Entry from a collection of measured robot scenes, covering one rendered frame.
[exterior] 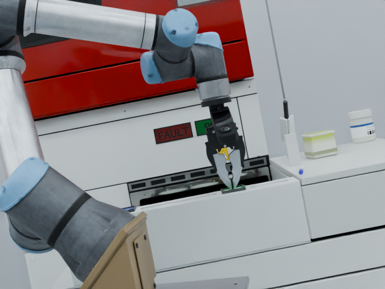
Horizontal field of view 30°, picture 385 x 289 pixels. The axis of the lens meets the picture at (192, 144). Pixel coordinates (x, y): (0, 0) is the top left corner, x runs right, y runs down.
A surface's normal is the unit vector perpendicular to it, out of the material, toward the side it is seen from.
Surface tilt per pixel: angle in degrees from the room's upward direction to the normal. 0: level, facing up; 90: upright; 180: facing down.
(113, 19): 79
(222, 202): 90
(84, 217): 51
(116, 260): 90
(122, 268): 90
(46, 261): 90
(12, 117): 67
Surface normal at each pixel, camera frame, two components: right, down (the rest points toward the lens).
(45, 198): 0.10, -0.26
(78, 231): -0.23, -0.30
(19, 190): -0.07, -0.09
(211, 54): 0.30, 0.00
